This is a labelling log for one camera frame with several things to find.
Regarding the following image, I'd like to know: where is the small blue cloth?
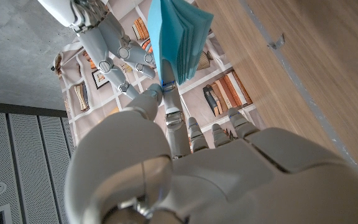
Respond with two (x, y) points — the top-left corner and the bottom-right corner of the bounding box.
(147, 0), (214, 85)

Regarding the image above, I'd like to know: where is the printed bookshelf backdrop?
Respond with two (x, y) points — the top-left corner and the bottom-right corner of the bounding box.
(53, 0), (267, 147)

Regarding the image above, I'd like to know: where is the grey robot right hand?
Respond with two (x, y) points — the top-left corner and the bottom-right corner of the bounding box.
(70, 0), (157, 101)

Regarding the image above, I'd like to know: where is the white rectangular ceiling fixture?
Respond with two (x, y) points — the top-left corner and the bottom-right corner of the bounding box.
(0, 203), (14, 224)

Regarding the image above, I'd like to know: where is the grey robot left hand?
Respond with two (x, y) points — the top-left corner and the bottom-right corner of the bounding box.
(63, 60), (358, 224)

